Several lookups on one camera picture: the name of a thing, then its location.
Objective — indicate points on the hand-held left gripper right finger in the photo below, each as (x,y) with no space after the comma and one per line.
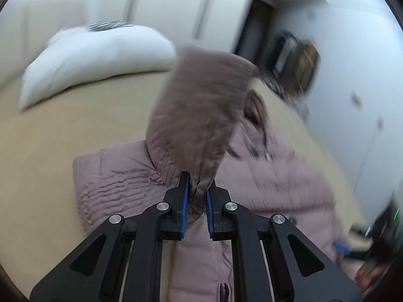
(209,214)

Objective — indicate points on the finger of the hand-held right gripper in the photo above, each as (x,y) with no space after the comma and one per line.
(341,247)

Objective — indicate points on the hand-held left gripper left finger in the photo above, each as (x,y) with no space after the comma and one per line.
(185,208)

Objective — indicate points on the mauve puffer jacket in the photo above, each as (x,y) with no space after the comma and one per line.
(195,116)

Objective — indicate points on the bed with beige sheet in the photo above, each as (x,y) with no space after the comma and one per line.
(63,138)

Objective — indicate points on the dark framed object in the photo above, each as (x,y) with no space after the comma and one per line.
(296,63)

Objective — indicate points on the black white striped pillow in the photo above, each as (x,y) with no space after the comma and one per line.
(108,25)

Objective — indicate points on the white wardrobe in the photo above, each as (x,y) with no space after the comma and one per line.
(173,6)

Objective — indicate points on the beige padded headboard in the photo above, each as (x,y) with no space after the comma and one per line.
(47,15)

